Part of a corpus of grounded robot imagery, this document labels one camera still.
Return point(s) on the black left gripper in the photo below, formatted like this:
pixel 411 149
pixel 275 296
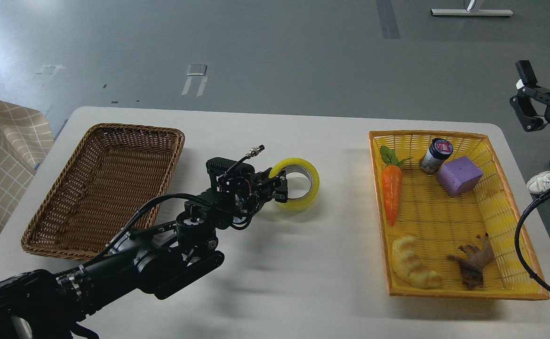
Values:
pixel 239 197

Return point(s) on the yellow tape roll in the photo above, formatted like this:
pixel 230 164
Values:
pixel 304 167

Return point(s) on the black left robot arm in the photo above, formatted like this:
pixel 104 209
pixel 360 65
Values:
pixel 169 243

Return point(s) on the white sneaker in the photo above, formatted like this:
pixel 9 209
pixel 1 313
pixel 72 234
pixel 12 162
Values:
pixel 539 184

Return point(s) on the small dark jar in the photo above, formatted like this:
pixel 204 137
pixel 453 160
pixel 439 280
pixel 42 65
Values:
pixel 439 150

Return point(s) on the purple foam block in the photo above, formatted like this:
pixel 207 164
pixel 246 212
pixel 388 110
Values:
pixel 459 176

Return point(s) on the white metal stand base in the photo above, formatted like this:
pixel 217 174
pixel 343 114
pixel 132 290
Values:
pixel 472 8

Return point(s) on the orange toy carrot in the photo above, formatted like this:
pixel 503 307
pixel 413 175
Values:
pixel 391 181

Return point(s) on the yellow plastic basket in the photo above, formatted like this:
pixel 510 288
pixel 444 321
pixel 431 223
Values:
pixel 442 223

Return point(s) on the brown wicker basket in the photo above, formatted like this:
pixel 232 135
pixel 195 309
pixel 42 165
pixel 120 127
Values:
pixel 113 171

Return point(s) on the toy croissant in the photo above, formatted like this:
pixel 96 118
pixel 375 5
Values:
pixel 408 265

